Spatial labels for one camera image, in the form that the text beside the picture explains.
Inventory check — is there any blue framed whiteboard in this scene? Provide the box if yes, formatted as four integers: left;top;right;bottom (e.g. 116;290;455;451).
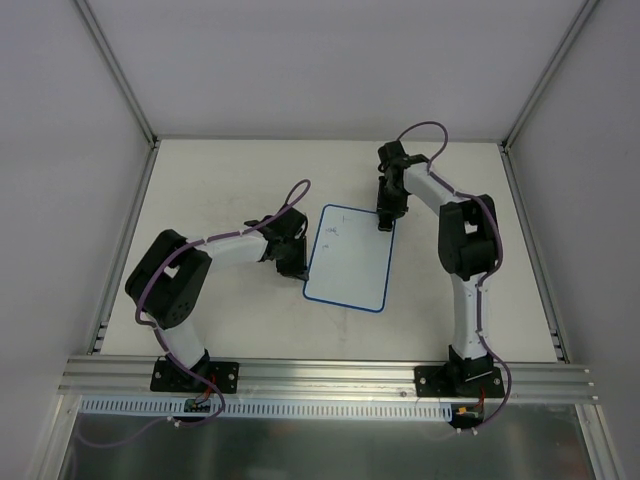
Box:
302;204;395;314

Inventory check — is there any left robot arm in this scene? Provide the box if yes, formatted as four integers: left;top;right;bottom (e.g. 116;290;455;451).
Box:
125;206;308;394

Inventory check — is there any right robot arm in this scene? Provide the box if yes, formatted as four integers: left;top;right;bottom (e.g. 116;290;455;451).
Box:
376;140;502;397

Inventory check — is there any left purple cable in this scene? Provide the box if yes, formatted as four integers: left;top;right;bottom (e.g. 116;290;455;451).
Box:
77;179;311;446

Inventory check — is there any right aluminium frame post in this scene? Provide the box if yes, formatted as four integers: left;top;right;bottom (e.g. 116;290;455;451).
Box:
501;0;600;152

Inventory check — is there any aluminium frame post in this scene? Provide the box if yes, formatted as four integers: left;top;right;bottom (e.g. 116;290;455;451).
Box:
501;0;600;152
71;0;158;148

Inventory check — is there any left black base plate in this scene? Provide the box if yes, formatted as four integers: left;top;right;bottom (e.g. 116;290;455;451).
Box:
149;357;240;394

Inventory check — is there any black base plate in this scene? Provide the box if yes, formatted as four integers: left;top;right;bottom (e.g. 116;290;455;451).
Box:
414;364;505;399
149;357;240;394

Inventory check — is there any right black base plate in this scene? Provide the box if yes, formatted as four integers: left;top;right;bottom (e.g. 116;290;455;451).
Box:
414;364;505;399

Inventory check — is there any left aluminium frame post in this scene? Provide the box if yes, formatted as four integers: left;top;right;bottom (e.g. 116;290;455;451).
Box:
71;0;158;148

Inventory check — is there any white slotted cable duct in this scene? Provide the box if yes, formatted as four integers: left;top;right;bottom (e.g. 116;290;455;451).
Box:
79;395;453;423

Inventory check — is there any aluminium mounting rail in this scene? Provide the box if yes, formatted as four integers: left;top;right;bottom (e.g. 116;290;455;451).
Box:
57;355;599;404

